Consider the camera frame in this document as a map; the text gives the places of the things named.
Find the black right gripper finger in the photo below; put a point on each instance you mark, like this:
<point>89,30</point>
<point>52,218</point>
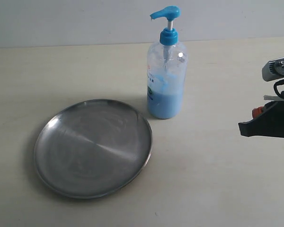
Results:
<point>258,111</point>
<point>269,124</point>

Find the blue pump soap bottle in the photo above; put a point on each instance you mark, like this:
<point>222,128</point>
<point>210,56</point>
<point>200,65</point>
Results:
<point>166,68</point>

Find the round stainless steel plate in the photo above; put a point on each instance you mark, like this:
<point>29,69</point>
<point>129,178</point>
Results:
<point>93,148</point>

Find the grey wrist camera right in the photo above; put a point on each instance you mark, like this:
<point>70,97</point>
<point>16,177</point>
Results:
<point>273,70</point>

